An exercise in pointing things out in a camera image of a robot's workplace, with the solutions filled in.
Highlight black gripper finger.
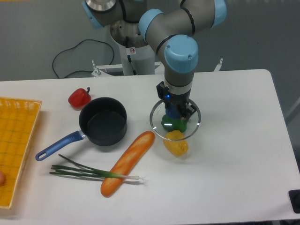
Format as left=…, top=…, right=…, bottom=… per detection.
left=177, top=102, right=195, bottom=121

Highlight black cable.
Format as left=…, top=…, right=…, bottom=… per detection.
left=52, top=38, right=115, bottom=79

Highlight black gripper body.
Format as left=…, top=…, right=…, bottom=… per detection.
left=156, top=81, right=192, bottom=110

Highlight black object at table edge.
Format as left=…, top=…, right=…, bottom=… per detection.
left=288, top=189, right=300, bottom=214

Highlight red bell pepper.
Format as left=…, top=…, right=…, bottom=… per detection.
left=68, top=87, right=91, bottom=108

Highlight yellow woven basket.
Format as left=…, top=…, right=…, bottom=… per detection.
left=0, top=97, right=42, bottom=209

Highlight glass lid with blue knob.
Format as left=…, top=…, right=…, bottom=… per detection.
left=150, top=100, right=202, bottom=141

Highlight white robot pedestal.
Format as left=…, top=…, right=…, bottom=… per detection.
left=90, top=19, right=165, bottom=77

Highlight yellow bell pepper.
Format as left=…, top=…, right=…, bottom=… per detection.
left=163, top=130, right=188, bottom=157

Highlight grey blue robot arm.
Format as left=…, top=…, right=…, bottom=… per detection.
left=82, top=0, right=227, bottom=120

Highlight baguette bread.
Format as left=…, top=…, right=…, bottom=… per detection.
left=100, top=131, right=155, bottom=197

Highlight green spring onion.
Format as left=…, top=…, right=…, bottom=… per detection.
left=49, top=154, right=146, bottom=182

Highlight green bell pepper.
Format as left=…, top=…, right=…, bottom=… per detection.
left=161, top=114, right=187, bottom=133

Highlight black pot with blue handle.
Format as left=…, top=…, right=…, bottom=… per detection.
left=35, top=97, right=127, bottom=161

